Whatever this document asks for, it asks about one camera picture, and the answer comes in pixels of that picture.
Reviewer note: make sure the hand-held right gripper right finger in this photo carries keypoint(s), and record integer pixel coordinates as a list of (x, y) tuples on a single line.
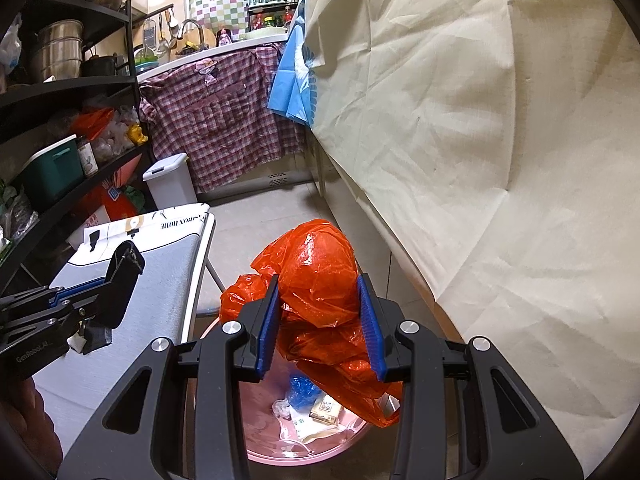
[(370, 330)]

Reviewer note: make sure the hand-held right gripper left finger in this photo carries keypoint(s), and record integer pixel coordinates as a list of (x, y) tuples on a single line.
[(267, 330)]

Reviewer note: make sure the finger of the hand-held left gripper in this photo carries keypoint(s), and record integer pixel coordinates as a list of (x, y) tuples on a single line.
[(50, 322), (75, 291)]

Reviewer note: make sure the black foil packet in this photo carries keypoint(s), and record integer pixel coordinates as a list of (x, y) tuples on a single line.
[(125, 280)]

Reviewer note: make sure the blue plastic bag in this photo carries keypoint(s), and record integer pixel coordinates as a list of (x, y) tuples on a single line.
[(302, 392)]

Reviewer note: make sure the red plastic bag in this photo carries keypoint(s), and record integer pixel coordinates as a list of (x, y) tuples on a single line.
[(315, 270)]

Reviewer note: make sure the white tissue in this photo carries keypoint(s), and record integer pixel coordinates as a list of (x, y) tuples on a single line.
[(281, 407)]

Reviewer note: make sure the white labelled box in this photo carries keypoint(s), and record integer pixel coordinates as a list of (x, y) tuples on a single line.
[(325, 407)]

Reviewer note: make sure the pink plastic basin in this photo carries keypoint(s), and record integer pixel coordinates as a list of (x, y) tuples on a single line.
[(265, 430)]

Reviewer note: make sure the white paper carton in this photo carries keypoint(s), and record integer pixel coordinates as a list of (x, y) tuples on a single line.
[(305, 427)]

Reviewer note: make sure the person's left hand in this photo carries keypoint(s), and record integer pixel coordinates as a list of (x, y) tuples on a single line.
[(30, 415)]

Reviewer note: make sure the red printed sack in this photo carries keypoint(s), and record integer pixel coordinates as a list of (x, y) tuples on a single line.
[(107, 205)]

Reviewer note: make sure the clear plastic bag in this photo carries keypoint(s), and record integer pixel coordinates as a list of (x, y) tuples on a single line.
[(17, 217)]

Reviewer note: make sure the white printed paper sheet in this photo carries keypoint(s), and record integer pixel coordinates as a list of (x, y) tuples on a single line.
[(165, 222)]

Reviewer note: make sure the green cooler box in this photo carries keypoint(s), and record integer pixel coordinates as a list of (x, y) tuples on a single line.
[(50, 175)]

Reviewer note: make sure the glass jar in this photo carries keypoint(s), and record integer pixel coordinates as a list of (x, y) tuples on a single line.
[(87, 157)]

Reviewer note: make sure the white lidded bin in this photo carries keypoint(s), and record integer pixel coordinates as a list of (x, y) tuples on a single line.
[(172, 185)]

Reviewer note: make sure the yellow figurine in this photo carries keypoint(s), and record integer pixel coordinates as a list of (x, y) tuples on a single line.
[(137, 135)]

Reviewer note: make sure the crumpled orange bag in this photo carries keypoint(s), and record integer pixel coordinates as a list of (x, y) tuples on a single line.
[(92, 122)]

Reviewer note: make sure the black shelf rack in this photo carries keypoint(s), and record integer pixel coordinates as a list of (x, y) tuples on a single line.
[(65, 87)]

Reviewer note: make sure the plaid shirt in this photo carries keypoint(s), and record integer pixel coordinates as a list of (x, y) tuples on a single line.
[(225, 120)]

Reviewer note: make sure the cream cloth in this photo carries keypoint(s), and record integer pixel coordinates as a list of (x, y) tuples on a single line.
[(475, 135)]

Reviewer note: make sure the black cooking pot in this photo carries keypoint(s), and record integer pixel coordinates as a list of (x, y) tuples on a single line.
[(102, 65)]

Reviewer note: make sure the blue cloth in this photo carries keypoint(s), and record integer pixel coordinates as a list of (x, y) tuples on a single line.
[(287, 90)]

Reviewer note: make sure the stacked steel pots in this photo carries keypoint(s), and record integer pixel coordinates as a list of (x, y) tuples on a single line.
[(57, 50)]

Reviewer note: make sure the white plastic bag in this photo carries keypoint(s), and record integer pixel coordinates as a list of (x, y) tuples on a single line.
[(10, 45)]

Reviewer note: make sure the hanging kitchen utensils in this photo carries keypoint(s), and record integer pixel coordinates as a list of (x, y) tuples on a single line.
[(160, 30)]

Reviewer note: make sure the chrome faucet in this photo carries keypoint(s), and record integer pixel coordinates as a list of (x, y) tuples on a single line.
[(192, 25)]

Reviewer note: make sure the black spice rack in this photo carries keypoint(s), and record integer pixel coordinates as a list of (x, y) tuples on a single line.
[(272, 15)]

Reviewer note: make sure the white folding table frame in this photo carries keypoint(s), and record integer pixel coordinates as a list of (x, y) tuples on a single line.
[(202, 270)]

